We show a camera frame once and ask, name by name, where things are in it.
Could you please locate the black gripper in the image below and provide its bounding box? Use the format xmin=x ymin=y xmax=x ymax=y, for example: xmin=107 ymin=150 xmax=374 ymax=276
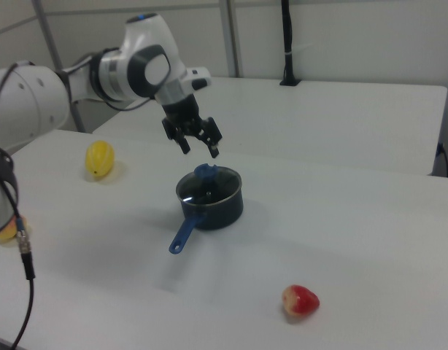
xmin=161 ymin=93 xmax=224 ymax=159

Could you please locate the glass lid with blue knob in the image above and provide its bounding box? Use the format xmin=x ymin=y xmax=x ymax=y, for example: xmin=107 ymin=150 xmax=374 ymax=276
xmin=175 ymin=163 xmax=242 ymax=206

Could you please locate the yellow striped toy melon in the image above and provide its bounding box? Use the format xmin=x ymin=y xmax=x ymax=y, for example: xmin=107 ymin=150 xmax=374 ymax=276
xmin=85 ymin=140 xmax=115 ymax=180

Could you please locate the black pole with clamp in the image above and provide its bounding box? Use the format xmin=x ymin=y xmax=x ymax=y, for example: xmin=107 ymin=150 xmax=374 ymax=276
xmin=279 ymin=0 xmax=303 ymax=88

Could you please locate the red toy strawberry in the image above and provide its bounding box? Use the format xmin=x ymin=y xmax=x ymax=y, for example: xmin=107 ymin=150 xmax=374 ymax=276
xmin=281 ymin=284 xmax=320 ymax=316

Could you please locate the toy peach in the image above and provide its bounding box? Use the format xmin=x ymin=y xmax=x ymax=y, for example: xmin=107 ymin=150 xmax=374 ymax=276
xmin=0 ymin=214 xmax=28 ymax=242

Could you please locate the black saucepan with blue handle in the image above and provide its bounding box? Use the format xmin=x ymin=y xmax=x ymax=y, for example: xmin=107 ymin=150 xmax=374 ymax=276
xmin=168 ymin=163 xmax=244 ymax=255

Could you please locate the black cable with metal connector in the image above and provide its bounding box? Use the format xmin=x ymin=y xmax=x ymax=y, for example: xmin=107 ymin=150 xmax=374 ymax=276
xmin=0 ymin=63 xmax=37 ymax=350

